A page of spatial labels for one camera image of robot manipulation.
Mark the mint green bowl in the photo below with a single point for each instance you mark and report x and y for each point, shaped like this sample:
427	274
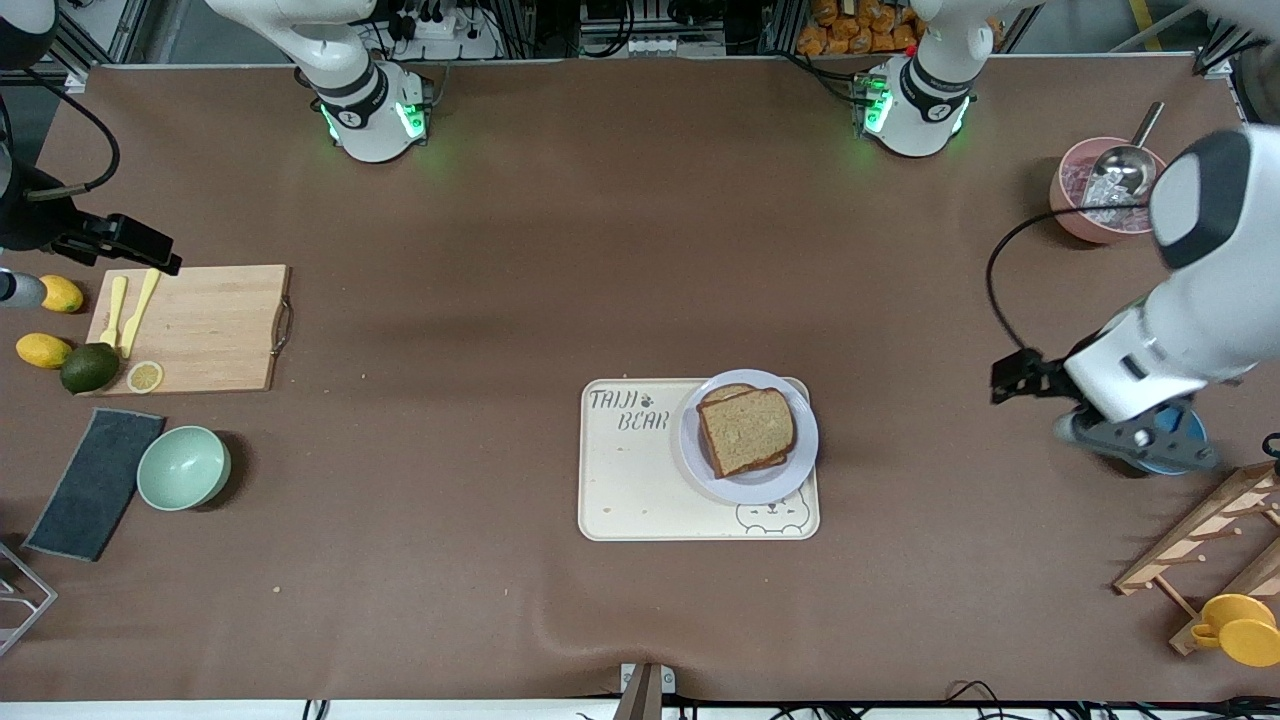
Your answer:
183	468

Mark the green avocado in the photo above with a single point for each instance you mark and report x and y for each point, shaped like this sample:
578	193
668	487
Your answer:
90	368

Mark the yellow mug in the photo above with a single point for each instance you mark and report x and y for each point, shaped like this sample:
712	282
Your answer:
1245	630

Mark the brown toast bread slice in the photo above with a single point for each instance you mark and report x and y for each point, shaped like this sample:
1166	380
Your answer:
725	391
745	432

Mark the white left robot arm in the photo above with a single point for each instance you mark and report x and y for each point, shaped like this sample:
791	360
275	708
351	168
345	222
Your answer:
925	100

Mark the clear ice cubes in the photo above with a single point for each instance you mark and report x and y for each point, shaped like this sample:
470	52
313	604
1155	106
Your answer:
1110	212

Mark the orange snack bags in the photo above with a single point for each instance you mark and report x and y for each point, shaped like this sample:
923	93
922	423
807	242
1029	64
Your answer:
835	30

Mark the wooden cutting board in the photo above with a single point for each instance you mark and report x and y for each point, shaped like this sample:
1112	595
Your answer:
210	330

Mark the metal camera bracket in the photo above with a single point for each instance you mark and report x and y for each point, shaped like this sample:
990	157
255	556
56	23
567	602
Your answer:
643	692

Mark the wooden peg drying rack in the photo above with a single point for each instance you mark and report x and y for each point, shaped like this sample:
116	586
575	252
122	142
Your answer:
1200	530

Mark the yellow plastic knife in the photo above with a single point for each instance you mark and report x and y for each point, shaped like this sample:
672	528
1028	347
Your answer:
138	315

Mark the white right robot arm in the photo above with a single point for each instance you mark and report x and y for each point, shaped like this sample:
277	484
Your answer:
370	110

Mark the dark grey cloth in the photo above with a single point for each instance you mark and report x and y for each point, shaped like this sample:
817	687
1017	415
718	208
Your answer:
95	485

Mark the silver metal scoop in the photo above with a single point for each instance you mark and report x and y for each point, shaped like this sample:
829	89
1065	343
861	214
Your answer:
1125	170

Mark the pink bowl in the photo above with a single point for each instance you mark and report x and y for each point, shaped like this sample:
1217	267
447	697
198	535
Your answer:
1070	210

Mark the blue bowl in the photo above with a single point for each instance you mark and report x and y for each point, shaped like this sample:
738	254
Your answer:
1190	432

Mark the dark green mug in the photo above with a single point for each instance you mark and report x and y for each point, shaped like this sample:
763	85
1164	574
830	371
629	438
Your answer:
1273	447

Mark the yellow plastic fork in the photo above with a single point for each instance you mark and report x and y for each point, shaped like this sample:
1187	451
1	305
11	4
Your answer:
113	315

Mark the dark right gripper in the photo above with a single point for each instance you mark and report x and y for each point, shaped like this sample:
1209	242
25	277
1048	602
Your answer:
28	232

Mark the white power strip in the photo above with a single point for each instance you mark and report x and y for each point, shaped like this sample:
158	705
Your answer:
470	45
680	45

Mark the pale blue round plate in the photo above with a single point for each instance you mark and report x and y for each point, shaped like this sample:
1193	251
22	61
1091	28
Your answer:
750	490

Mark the lemon slice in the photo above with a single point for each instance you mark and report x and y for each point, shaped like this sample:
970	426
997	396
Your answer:
145	377

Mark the cream bear print tray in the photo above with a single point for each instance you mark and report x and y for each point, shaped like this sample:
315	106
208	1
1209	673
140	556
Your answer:
630	480

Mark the yellow lemon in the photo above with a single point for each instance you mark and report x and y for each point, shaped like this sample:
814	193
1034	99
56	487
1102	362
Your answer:
60	294
44	351

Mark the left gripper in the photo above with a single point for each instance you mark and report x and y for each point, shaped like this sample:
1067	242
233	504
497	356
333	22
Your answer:
1047	379

